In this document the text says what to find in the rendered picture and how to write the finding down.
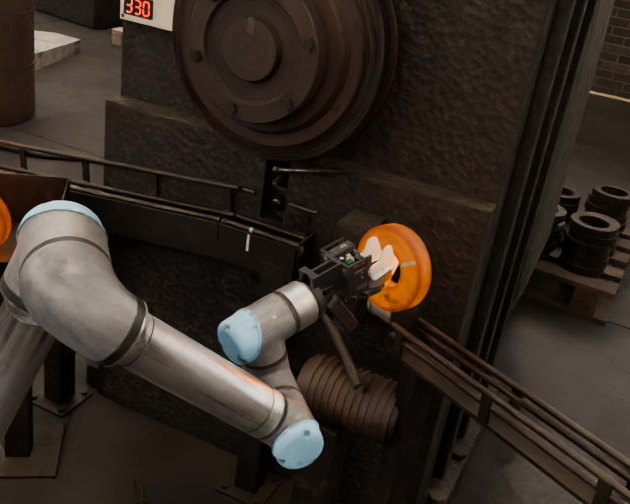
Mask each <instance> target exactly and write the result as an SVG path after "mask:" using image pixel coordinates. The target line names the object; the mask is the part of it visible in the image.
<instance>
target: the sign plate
mask: <svg viewBox="0 0 630 504"><path fill-rule="evenodd" d="M144 1H146V2H149V4H150V9H148V4H147V3H144ZM140 2H141V7H140ZM140 2H139V1H136V0H133V2H132V5H131V0H121V5H120V18H121V19H125V20H129V21H133V22H137V23H141V24H145V25H149V26H153V27H157V28H161V29H165V30H169V31H172V19H173V10H174V3H175V0H140ZM143 3H144V8H143ZM127 4H130V5H131V6H127ZM135 6H138V7H140V8H136V7H135ZM131 7H132V12H131V13H128V12H127V11H131ZM139 9H141V14H139V15H136V14H135V13H139ZM143 9H144V15H147V16H148V11H150V12H149V16H148V17H145V16H144V15H143Z"/></svg>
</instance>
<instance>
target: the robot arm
mask: <svg viewBox="0 0 630 504"><path fill-rule="evenodd" d="M16 239H17V246H16V249H15V251H14V253H13V255H12V257H11V259H10V261H9V263H8V265H7V267H6V269H5V271H4V274H3V276H2V278H1V280H0V292H1V294H2V296H3V297H4V300H3V302H2V304H1V306H0V466H1V464H2V461H3V459H4V450H3V447H2V444H1V441H2V439H3V438H4V436H5V434H6V432H7V430H8V428H9V426H10V424H11V422H12V420H13V419H14V417H15V415H16V413H17V411H18V409H19V407H20V405H21V403H22V402H23V400H24V398H25V396H26V394H27V392H28V390H29V388H30V386H31V384H32V383H33V381H34V379H35V377H36V375H37V373H38V371H39V369H40V367H41V366H42V364H43V362H44V360H45V358H46V356H47V354H48V352H49V350H50V348H51V347H52V345H53V343H54V341H55V339H57V340H59V341H60V342H62V343H63V344H65V345H66V346H68V347H69V348H71V349H73V350H74V351H76V352H78V353H79V354H81V355H83V356H85V357H86V358H88V359H90V360H92V361H94V362H96V363H98V364H99V365H101V366H104V367H111V366H114V365H116V364H118V365H119V366H121V367H123V368H125V369H127V370H129V371H131V372H133V373H134V374H136V375H138V376H140V377H142V378H144V379H146V380H148V381H149V382H151V383H153V384H155V385H157V386H159V387H161V388H163V389H164V390H166V391H168V392H170V393H172V394H174V395H176V396H178V397H179V398H181V399H183V400H185V401H187V402H189V403H191V404H193V405H194V406H196V407H198V408H200V409H202V410H204V411H206V412H208V413H210V414H211V415H213V416H215V417H217V418H219V419H221V420H223V421H225V422H226V423H228V424H230V425H232V426H234V427H236V428H238V429H240V430H241V431H243V432H245V433H247V434H249V435H251V436H253V437H255V438H256V439H258V440H260V441H262V442H264V443H265V444H267V445H269V446H270V447H271V451H272V454H273V456H275V457H276V459H277V461H278V463H279V464H280V465H282V466H283V467H285V468H288V469H299V468H303V467H305V466H308V465H309V464H311V463H312V462H313V461H314V460H316V459H317V457H319V455H320V454H321V452H322V449H323V444H324V442H323V437H322V434H321V432H320V430H319V424H318V422H317V421H316V420H315V419H314V417H313V415H312V413H311V411H310V409H309V407H308V405H307V403H306V401H305V399H304V397H303V395H302V392H301V390H300V388H299V386H298V384H297V382H296V380H295V378H294V376H293V374H292V372H291V369H290V366H289V360H288V354H287V349H286V345H285V340H286V339H288V338H289V337H291V336H292V335H294V334H296V333H297V332H299V331H301V330H303V329H304V328H306V327H308V326H309V325H311V324H313V323H314V322H316V321H317V319H318V318H320V317H321V316H323V315H324V314H325V313H326V315H327V316H328V317H329V318H330V319H331V323H332V324H333V325H334V326H335V327H336V328H338V329H339V330H341V331H342V332H343V331H345V332H347V333H349V334H350V333H351V332H352V331H353V330H354V329H355V327H356V326H357V325H358V324H359V323H358V322H357V321H356V319H355V317H354V315H353V314H352V313H351V312H350V311H349V310H348V309H347V308H346V307H345V305H344V304H343V302H345V303H347V304H348V303H357V301H359V300H362V299H364V298H366V299H368V298H369V297H371V296H373V295H375V294H377V293H379V292H381V291H382V290H383V289H384V288H385V287H386V285H387V284H388V282H389V281H390V279H391V278H392V275H393V274H394V272H395V270H396V268H397V266H398V264H399V262H398V260H397V258H396V257H395V256H394V254H393V250H392V247H391V246H390V245H387V246H386V247H385V248H384V249H383V251H382V250H381V247H380V244H379V241H378V238H377V237H375V236H373V237H371V238H369V239H368V241H367V243H366V246H365V249H364V251H363V252H362V253H361V252H359V251H358V250H356V249H355V244H353V243H352V242H350V241H348V240H347V241H345V242H344V237H342V238H340V239H338V240H336V241H334V242H332V243H331V244H329V245H327V246H325V247H323V248H322V249H320V264H321V265H319V266H317V267H315V268H314V269H312V270H310V269H309V268H307V267H306V266H304V267H302V268H300V269H299V279H297V280H296V281H292V282H290V283H288V284H287V285H285V286H283V287H281V288H279V289H278V290H276V291H274V292H272V293H270V294H269V295H267V296H265V297H263V298H261V299H260V300H258V301H256V302H254V303H253V304H251V305H249V306H247V307H245V308H242V309H239V310H238V311H236V312H235V313H234V314H233V315H232V316H230V317H229V318H227V319H225V320H224V321H222V322H221V323H220V325H219V327H218V339H219V342H220V344H221V345H222V349H223V351H224V352H225V354H226V355H227V356H228V358H229V359H230V360H231V361H232V362H234V363H235V364H238V365H242V369H241V368H240V367H238V366H236V365H235V364H233V363H231V362H230V361H228V360H226V359H225V358H223V357H221V356H220V355H218V354H216V353H215V352H213V351H211V350H210V349H208V348H206V347H204V346H203V345H201V344H199V343H198V342H196V341H194V340H193V339H191V338H189V337H188V336H186V335H184V334H183V333H181V332H179V331H178V330H176V329H174V328H173V327H171V326H169V325H168V324H166V323H164V322H163V321H161V320H159V319H158V318H156V317H154V316H153V315H151V314H149V313H148V308H147V305H146V303H145V302H144V301H143V300H142V299H140V298H138V297H137V296H135V295H133V294H132V293H131V292H129V291H128V290H127V289H126V288H125V287H124V286H123V284H122V283H121V282H120V281H119V280H118V278H117V276H116V275H115V273H114V271H113V266H112V262H111V257H110V253H109V248H108V236H107V233H106V230H105V229H104V227H103V226H102V223H101V221H100V220H99V218H98V217H97V216H96V215H95V214H94V213H93V212H92V211H91V210H90V209H88V208H87V207H85V206H83V205H81V204H78V203H75V202H71V201H63V200H58V201H51V202H47V203H44V204H40V205H38V206H36V207H35V208H33V209H32V210H30V211H29V212H28V213H27V214H26V215H25V216H24V218H23V219H22V221H21V223H20V226H19V227H18V230H17V235H16ZM336 243H338V246H336V247H334V248H333V249H331V250H329V251H327V248H329V247H331V246H333V245H335V244H336Z"/></svg>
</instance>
